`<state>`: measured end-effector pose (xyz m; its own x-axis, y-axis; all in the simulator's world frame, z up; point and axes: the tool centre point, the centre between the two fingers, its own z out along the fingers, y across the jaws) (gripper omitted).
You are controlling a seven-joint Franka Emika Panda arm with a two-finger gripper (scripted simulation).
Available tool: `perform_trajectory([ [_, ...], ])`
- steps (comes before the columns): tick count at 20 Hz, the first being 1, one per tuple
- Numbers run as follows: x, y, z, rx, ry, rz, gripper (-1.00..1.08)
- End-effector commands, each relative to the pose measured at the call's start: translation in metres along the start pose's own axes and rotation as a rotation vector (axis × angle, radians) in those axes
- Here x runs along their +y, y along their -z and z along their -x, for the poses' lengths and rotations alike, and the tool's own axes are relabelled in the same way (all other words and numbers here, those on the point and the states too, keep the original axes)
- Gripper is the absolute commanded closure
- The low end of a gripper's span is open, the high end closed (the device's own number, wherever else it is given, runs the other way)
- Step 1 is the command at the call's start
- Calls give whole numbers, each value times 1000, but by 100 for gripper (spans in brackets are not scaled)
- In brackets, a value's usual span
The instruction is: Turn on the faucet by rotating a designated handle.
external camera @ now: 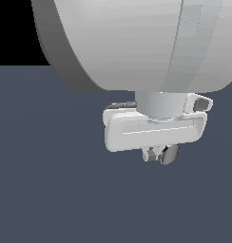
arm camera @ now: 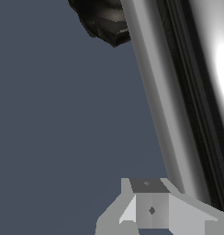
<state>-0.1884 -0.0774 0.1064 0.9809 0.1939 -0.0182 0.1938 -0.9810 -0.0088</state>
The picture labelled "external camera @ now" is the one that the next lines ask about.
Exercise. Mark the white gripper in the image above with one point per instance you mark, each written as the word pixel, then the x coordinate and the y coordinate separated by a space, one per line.
pixel 152 133

